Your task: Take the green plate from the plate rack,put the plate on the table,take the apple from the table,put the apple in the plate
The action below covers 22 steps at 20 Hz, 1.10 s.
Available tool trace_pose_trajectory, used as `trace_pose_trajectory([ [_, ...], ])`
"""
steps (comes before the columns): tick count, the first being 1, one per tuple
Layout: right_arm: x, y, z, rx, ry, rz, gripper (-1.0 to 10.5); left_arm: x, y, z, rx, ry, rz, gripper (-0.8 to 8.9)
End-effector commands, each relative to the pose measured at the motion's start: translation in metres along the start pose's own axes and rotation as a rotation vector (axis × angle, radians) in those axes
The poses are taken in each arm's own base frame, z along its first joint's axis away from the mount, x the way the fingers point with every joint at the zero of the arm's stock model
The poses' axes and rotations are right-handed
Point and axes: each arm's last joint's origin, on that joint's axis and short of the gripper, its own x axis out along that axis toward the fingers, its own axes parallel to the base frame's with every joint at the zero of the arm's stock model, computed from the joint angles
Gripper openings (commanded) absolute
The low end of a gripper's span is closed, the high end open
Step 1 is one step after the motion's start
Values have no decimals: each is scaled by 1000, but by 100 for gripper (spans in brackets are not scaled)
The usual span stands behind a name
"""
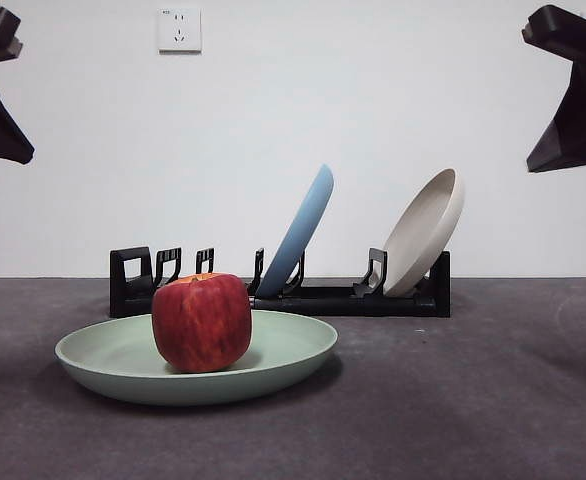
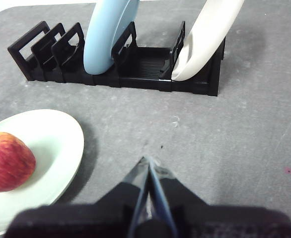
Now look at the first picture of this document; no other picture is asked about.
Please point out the red apple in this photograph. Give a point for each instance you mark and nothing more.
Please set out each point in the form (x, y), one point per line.
(200, 325)

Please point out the green plate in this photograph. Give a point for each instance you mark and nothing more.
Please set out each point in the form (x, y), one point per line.
(113, 360)

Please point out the blue plate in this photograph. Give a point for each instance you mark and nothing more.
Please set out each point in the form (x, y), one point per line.
(303, 235)

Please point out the black plate rack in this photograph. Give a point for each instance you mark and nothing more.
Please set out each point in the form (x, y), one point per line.
(348, 302)

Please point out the beige plate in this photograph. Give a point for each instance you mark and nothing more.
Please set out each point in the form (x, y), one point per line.
(423, 235)

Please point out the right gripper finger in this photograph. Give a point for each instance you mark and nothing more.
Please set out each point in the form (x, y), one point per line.
(583, 130)

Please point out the white wall socket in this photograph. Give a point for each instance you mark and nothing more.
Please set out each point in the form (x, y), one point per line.
(180, 30)

